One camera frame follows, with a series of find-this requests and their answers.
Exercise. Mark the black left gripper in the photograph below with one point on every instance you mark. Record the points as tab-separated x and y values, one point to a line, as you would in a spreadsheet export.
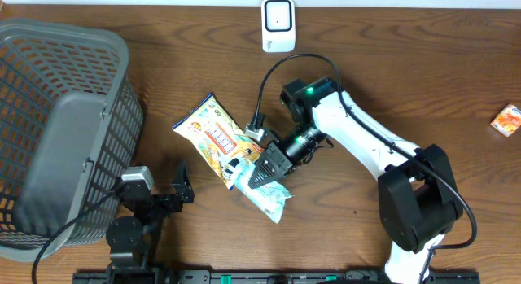
182	192

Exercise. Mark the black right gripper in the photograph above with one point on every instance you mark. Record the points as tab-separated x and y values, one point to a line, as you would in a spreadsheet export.
278	161

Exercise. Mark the teal wet wipes pack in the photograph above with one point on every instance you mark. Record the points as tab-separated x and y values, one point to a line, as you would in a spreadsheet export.
269	198

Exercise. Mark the yellow snack bag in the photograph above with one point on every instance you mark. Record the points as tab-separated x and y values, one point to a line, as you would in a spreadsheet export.
216	136

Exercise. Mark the orange tissue pack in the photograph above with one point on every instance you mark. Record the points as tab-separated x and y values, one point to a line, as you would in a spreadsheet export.
507	121

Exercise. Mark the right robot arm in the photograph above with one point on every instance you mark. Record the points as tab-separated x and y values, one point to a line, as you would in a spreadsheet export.
416	189

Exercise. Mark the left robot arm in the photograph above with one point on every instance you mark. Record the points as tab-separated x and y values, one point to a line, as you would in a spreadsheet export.
133	240

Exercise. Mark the white barcode scanner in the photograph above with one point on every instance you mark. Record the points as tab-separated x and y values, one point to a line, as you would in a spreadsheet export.
278	19

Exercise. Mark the grey plastic basket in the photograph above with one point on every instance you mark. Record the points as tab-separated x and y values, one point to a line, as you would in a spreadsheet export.
70	124

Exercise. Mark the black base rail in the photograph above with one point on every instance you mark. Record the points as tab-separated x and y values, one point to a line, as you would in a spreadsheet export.
244	276

